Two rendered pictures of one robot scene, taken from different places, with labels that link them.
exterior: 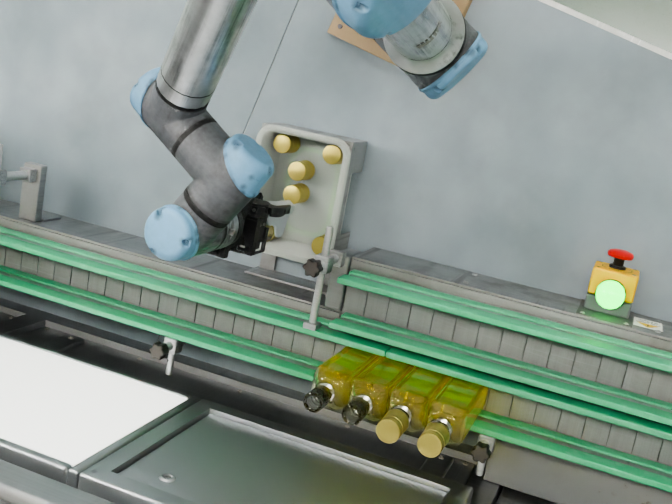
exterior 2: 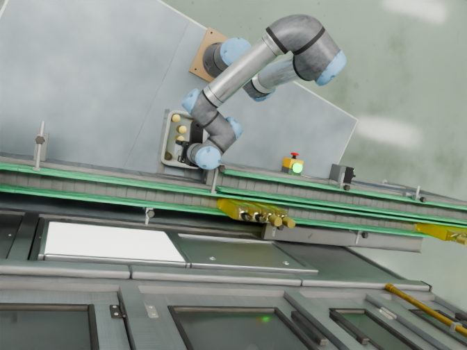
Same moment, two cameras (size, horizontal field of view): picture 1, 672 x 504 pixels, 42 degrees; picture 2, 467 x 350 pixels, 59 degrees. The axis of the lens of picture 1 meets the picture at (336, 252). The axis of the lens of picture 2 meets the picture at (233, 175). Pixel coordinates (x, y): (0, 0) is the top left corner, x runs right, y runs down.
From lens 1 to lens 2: 1.04 m
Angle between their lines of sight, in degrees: 41
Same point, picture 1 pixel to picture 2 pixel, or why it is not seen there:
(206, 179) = (224, 135)
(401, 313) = (235, 182)
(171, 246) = (213, 163)
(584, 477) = (295, 230)
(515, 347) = (274, 189)
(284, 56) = (167, 80)
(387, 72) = not seen: hidden behind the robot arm
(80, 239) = (78, 168)
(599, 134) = (283, 113)
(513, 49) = not seen: hidden behind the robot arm
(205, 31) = (246, 78)
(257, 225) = not seen: hidden behind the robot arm
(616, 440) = (304, 215)
